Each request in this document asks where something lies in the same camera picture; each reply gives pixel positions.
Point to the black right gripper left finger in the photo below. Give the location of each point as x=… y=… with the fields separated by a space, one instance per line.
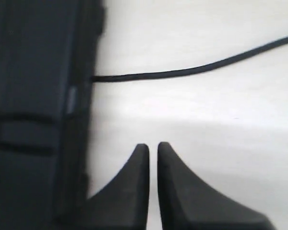
x=123 y=203

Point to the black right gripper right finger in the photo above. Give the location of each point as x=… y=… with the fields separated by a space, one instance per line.
x=188 y=203

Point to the black plastic case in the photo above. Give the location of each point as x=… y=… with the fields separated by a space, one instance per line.
x=47 y=56

